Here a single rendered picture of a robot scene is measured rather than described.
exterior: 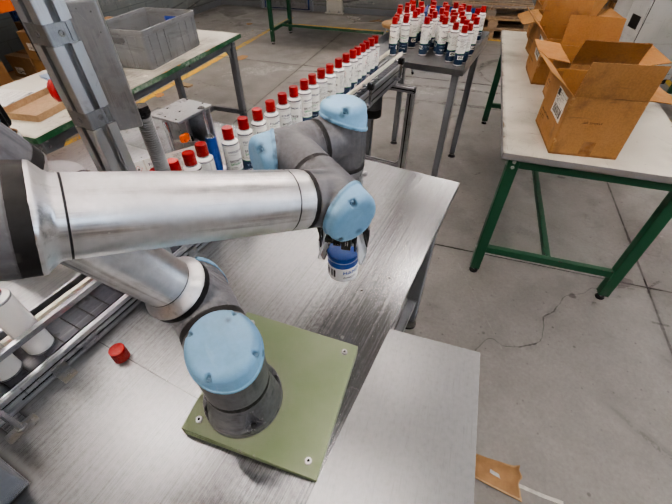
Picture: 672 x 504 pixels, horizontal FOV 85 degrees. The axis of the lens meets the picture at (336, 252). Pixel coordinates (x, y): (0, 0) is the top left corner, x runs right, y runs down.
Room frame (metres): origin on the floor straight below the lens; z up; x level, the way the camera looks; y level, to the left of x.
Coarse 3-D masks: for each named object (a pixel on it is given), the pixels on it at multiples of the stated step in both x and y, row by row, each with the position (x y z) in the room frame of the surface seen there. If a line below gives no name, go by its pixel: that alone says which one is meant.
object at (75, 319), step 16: (96, 288) 0.60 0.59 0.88; (112, 288) 0.60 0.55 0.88; (80, 304) 0.55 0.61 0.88; (96, 304) 0.55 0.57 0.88; (64, 320) 0.50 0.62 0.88; (80, 320) 0.50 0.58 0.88; (64, 336) 0.46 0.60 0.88; (16, 352) 0.42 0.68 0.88; (48, 352) 0.42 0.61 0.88; (32, 368) 0.38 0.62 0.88; (0, 384) 0.35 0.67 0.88; (16, 384) 0.35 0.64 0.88
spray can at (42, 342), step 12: (0, 288) 0.45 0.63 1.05; (0, 300) 0.43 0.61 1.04; (12, 300) 0.44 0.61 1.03; (0, 312) 0.41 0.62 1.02; (12, 312) 0.42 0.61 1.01; (24, 312) 0.44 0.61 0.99; (0, 324) 0.41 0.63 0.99; (12, 324) 0.41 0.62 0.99; (24, 324) 0.42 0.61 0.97; (12, 336) 0.41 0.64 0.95; (36, 336) 0.42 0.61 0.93; (48, 336) 0.44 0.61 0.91; (24, 348) 0.41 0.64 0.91; (36, 348) 0.41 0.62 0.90; (48, 348) 0.42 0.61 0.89
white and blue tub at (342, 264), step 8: (328, 248) 0.59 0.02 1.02; (336, 248) 0.59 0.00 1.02; (352, 248) 0.59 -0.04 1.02; (328, 256) 0.58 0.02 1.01; (336, 256) 0.57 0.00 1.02; (344, 256) 0.57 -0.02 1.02; (352, 256) 0.57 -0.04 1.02; (328, 264) 0.58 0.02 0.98; (336, 264) 0.56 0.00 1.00; (344, 264) 0.55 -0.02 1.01; (352, 264) 0.56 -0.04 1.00; (328, 272) 0.58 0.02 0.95; (336, 272) 0.56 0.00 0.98; (344, 272) 0.55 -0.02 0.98; (352, 272) 0.56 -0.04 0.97; (336, 280) 0.56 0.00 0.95; (344, 280) 0.55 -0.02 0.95
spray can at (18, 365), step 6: (0, 348) 0.38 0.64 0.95; (12, 354) 0.39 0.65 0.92; (6, 360) 0.37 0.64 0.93; (12, 360) 0.38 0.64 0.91; (18, 360) 0.39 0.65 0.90; (0, 366) 0.36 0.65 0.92; (6, 366) 0.37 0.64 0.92; (12, 366) 0.37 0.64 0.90; (18, 366) 0.38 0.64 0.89; (0, 372) 0.35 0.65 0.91; (6, 372) 0.36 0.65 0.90; (12, 372) 0.36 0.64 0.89; (18, 372) 0.37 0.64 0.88; (0, 378) 0.35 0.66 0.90; (6, 378) 0.35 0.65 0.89; (12, 378) 0.36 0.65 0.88
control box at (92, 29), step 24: (72, 0) 0.61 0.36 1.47; (96, 0) 0.63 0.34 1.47; (24, 24) 0.58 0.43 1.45; (96, 24) 0.62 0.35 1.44; (96, 48) 0.61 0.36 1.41; (96, 72) 0.60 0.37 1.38; (120, 72) 0.62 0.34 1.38; (120, 96) 0.61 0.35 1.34; (72, 120) 0.58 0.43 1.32; (120, 120) 0.61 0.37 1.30
